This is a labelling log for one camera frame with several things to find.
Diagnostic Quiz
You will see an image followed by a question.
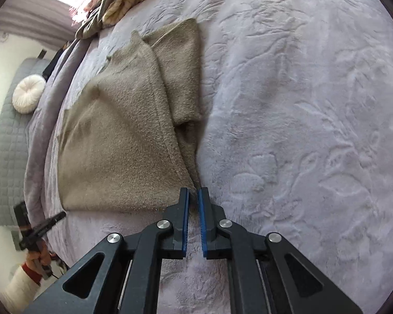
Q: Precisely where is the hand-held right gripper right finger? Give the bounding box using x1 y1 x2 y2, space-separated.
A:
198 187 363 314

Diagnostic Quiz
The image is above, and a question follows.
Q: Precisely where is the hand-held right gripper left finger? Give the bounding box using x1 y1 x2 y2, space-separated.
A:
21 187 191 314

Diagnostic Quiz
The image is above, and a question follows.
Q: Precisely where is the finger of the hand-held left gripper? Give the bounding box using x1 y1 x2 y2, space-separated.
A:
36 211 67 236

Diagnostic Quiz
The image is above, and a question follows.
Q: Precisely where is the olive knit sweater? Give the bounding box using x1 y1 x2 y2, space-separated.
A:
57 18 205 212

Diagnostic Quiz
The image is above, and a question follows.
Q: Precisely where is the person's left hand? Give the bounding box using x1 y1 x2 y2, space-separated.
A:
28 241 52 269

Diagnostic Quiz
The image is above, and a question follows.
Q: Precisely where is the grey quilted headboard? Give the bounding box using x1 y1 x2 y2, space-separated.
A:
0 57 53 227

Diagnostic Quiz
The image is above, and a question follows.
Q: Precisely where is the round white pillow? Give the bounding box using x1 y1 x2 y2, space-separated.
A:
12 75 46 114

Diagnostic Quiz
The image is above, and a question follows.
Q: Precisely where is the lilac embossed blanket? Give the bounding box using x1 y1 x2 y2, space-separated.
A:
23 0 393 314

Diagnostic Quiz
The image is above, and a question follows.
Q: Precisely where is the dark cloth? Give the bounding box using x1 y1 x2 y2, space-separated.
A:
42 41 69 80

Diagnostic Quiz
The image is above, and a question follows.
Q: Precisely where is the grey-green knit garment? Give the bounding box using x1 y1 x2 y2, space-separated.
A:
75 0 118 40

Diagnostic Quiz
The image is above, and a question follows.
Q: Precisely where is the grey pleated curtain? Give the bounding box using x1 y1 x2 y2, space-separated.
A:
0 0 77 44

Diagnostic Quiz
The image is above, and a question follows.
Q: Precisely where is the pink patterned cloth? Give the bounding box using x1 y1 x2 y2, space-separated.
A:
69 0 102 23

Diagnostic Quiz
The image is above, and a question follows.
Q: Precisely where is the tangle of cables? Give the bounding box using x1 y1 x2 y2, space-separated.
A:
50 252 69 279

